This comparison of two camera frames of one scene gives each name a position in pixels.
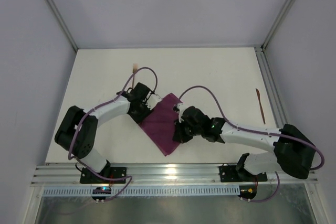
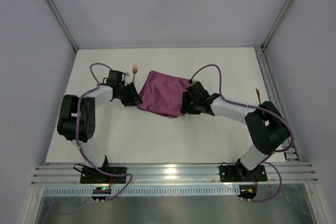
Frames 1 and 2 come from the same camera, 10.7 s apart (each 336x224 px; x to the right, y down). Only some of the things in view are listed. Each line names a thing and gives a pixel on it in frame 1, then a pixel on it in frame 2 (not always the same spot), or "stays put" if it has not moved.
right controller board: x=247 y=192 stays put
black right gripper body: x=181 y=131 → x=187 y=103
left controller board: x=101 y=190 stays put
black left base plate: x=87 y=177 stays put
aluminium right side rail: x=272 y=87 stays put
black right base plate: x=228 y=173 stays put
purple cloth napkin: x=159 y=126 → x=163 y=95
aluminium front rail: x=159 y=174 stays put
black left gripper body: x=143 y=109 → x=130 y=94
